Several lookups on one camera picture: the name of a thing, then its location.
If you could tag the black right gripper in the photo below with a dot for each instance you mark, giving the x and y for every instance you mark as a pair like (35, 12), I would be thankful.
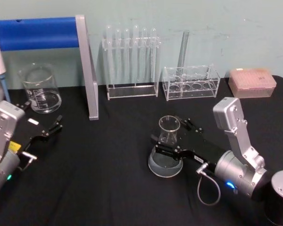
(202, 150)

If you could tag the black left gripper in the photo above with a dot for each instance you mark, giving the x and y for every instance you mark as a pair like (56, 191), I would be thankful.
(28, 131)

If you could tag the clear glass conical flask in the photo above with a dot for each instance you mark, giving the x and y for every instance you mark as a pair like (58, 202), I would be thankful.
(168, 131)

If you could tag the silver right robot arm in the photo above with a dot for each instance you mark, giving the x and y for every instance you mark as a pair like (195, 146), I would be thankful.
(240, 150)

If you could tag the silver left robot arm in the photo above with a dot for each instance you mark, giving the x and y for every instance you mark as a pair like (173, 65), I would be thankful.
(1, 122)

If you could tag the clear glass beaker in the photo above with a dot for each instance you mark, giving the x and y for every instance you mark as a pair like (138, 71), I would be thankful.
(41, 94)

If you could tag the clear acrylic tube rack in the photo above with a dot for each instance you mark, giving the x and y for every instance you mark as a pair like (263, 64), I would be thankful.
(191, 87)

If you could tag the clear acrylic dropper rack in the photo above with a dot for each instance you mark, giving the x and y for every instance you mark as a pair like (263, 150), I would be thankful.
(132, 91)

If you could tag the black table cloth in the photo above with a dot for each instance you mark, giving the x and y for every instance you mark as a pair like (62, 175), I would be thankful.
(108, 176)

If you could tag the blue and grey pipette stand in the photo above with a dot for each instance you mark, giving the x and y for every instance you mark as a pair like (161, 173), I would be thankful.
(37, 33)

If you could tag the clear glass test tube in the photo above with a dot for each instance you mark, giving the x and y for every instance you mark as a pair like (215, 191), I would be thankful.
(184, 47)

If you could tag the pink pipette tip box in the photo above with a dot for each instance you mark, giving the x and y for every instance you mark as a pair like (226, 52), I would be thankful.
(251, 82)

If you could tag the clear plastic dropper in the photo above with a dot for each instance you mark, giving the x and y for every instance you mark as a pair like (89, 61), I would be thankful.
(144, 35)
(153, 35)

